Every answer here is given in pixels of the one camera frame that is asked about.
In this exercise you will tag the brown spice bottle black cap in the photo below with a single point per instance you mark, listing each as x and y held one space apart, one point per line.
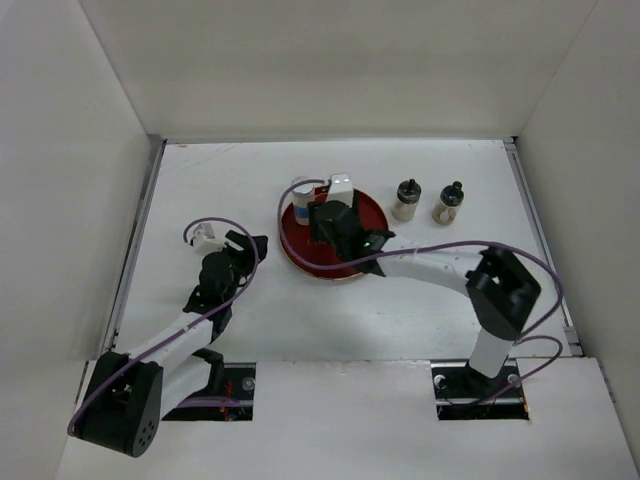
450 200

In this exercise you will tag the aluminium rail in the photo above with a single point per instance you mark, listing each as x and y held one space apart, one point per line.
157 148
511 150

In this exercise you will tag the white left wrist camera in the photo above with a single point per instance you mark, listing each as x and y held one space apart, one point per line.
204 241

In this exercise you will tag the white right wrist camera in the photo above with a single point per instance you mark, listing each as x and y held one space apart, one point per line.
340 189

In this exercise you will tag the right aluminium rail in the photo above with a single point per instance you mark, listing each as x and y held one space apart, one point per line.
511 150

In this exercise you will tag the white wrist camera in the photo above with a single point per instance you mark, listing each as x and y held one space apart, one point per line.
204 241
340 189

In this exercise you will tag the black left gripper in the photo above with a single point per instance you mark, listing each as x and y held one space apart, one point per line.
246 243

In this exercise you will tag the white powder bottle black cap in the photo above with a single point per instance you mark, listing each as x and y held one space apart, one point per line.
408 195

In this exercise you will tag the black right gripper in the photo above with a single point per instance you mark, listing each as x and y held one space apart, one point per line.
317 230

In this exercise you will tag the left aluminium rail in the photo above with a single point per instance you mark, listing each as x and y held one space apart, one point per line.
157 148

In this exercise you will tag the blue label bottle silver cap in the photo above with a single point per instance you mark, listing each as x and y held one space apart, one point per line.
303 195

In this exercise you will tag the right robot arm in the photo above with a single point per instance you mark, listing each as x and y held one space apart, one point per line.
500 288

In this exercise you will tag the red round tray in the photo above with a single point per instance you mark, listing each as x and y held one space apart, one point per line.
371 216

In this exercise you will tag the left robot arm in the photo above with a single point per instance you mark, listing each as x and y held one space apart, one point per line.
130 393

